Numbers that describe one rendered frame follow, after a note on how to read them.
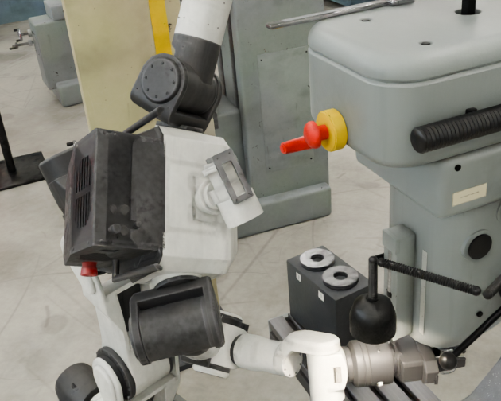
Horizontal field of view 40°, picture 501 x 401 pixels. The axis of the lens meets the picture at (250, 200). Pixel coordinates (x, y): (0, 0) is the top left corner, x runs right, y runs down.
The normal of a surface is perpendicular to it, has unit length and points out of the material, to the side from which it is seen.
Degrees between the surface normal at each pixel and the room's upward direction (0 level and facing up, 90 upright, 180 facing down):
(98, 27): 90
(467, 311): 90
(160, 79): 61
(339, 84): 90
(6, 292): 0
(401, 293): 90
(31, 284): 0
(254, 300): 0
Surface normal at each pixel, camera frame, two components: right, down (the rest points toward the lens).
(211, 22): 0.56, 0.22
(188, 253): 0.56, -0.20
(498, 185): 0.40, 0.42
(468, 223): 0.11, 0.47
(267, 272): -0.08, -0.87
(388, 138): -0.45, 0.47
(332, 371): 0.06, 0.12
